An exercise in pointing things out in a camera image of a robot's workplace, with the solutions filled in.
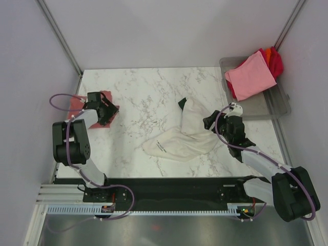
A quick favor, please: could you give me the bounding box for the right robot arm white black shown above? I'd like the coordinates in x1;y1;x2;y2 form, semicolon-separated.
202;106;320;222

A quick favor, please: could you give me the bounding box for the aluminium extrusion rail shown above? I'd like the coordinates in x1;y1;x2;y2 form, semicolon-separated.
36;184;84;204

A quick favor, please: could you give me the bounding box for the clear grey plastic bin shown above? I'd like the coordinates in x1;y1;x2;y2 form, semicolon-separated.
219;56;291;120

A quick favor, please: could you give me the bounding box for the white slotted cable duct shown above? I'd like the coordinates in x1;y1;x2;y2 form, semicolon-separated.
47;204;250;216

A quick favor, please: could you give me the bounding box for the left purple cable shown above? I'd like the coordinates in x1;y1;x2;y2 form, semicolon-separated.
49;93;135;234

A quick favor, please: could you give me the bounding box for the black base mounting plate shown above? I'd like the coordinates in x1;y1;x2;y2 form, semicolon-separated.
55;175;263;211

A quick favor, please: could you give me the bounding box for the aluminium frame post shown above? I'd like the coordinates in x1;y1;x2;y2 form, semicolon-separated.
274;0;308;51
35;0;83;76

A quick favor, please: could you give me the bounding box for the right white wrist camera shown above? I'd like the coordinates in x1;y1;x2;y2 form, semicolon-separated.
227;102;243;117

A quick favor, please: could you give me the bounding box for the pink t-shirt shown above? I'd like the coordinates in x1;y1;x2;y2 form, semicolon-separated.
224;49;276;101

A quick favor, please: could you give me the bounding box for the white and green t-shirt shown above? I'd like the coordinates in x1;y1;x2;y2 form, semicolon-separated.
142;98;218;162

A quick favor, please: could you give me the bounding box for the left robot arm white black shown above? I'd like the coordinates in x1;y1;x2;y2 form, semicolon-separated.
52;91;119;203

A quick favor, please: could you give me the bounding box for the orange t-shirt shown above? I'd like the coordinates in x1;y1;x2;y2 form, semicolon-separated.
265;48;272;63

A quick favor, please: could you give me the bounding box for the right aluminium frame post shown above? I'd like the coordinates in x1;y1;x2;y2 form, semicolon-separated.
274;0;308;51

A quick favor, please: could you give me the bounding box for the left aluminium frame post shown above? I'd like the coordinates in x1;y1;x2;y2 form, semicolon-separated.
35;0;83;76

